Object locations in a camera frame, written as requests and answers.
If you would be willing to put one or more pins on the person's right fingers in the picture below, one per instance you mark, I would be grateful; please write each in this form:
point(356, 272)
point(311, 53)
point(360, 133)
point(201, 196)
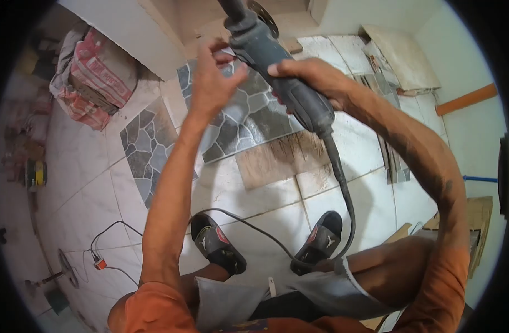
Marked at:
point(288, 106)

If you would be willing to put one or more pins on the stack of tile strips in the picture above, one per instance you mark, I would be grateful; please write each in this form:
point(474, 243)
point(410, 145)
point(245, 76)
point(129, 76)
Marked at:
point(394, 162)

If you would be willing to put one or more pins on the blue pipe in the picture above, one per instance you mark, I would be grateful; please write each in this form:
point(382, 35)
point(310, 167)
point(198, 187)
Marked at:
point(481, 179)

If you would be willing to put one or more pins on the grey angle grinder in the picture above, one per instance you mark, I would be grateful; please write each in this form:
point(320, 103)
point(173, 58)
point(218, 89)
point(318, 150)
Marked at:
point(275, 66)

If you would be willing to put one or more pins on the person's body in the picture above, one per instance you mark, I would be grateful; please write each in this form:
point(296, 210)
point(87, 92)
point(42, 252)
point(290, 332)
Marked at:
point(163, 310)

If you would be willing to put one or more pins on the person's right hand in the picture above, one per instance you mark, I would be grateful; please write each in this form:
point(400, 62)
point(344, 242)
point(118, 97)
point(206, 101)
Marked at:
point(321, 81)

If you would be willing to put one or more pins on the large stone pattern tile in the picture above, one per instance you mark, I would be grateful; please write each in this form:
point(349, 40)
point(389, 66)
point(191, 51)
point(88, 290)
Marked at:
point(254, 112)

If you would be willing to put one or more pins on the person's right thumb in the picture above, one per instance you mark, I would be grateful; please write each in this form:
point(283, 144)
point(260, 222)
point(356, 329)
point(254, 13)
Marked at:
point(285, 68)

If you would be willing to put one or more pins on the orange pipe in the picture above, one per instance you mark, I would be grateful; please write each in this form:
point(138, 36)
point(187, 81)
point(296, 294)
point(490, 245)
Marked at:
point(467, 99)

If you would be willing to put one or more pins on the beige tile slab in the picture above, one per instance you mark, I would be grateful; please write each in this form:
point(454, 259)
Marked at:
point(404, 58)

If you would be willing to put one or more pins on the round metal disc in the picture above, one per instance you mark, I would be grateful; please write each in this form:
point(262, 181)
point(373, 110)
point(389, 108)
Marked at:
point(68, 268)

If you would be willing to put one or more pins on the person's legs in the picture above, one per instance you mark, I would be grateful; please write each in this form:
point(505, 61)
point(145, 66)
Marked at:
point(387, 270)

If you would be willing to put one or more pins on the person's left hand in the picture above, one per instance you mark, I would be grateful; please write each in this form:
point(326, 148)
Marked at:
point(208, 87)

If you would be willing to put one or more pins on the cardboard pieces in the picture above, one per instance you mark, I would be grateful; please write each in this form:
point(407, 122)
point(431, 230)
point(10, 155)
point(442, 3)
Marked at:
point(479, 216)

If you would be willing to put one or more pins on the person's left fingers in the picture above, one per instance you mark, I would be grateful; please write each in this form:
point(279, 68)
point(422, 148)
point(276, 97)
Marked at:
point(215, 46)

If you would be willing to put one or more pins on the small stone pattern tile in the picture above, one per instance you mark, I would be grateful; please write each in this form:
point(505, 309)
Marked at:
point(146, 145)

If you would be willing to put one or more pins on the brown dusty board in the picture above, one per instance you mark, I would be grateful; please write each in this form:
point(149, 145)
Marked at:
point(275, 160)

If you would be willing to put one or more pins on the yellow black tool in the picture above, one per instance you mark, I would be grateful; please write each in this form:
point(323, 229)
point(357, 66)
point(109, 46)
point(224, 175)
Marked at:
point(36, 174)

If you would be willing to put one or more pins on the small wooden block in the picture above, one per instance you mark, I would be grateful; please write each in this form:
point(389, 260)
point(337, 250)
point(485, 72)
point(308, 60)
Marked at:
point(292, 45)

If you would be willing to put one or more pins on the person's left thumb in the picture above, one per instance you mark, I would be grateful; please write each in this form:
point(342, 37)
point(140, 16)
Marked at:
point(237, 78)

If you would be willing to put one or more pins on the red white cement sacks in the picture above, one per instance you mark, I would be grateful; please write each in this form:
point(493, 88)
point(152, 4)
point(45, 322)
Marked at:
point(98, 75)

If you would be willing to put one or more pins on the orange extension socket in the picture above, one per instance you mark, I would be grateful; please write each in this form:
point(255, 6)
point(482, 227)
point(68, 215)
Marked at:
point(99, 264)

